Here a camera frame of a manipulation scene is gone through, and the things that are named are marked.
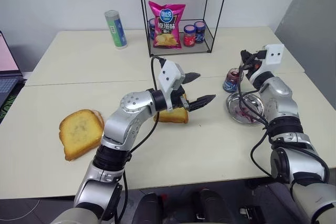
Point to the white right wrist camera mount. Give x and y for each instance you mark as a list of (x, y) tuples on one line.
[(274, 54)]

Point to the green blue cylindrical canister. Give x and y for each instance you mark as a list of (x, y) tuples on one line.
[(116, 30)]

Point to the open glass jam jar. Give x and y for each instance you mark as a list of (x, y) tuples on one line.
[(232, 80)]

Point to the red label jam jar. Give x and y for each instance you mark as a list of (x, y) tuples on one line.
[(189, 35)]

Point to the grey laptop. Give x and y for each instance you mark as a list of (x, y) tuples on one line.
[(6, 73)]

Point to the thick toasted bread slice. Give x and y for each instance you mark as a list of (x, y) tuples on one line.
[(174, 116)]

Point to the pink potato chips bag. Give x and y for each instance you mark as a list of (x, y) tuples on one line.
[(166, 26)]

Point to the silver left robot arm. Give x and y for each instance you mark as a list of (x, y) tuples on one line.
[(123, 124)]

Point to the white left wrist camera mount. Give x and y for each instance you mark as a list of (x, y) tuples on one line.
[(169, 74)]

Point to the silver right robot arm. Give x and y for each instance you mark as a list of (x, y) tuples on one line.
[(282, 93)]

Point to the large toasted bread slice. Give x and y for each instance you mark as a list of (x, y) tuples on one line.
[(78, 133)]

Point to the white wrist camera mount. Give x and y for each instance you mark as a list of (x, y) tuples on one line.
[(274, 54), (169, 74)]

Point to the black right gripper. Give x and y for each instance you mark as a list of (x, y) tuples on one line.
[(254, 62)]

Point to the round metal plate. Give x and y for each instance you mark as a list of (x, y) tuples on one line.
[(242, 108)]

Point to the blue label jam jar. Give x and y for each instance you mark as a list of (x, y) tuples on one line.
[(151, 26), (199, 32)]

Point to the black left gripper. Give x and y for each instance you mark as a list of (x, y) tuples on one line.
[(179, 98)]

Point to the thin bread slice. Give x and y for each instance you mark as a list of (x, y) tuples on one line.
[(99, 116)]

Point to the green patterned black mat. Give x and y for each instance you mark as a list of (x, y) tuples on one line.
[(9, 100)]

